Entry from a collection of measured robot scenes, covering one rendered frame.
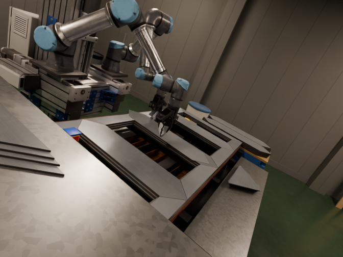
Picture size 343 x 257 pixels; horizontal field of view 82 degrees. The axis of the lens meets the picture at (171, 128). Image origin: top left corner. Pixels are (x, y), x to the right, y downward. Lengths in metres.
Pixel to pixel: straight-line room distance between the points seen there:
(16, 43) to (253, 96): 3.75
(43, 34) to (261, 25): 3.78
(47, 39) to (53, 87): 0.30
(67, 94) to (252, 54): 3.61
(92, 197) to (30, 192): 0.12
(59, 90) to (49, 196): 0.94
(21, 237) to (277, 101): 4.26
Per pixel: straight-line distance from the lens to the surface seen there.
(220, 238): 1.03
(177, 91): 1.10
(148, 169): 0.98
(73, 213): 0.46
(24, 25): 1.78
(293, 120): 4.49
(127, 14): 1.08
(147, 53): 1.22
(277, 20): 4.44
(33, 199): 0.49
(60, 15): 1.62
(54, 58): 1.37
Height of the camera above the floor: 1.40
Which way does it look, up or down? 21 degrees down
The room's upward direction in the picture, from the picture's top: 23 degrees clockwise
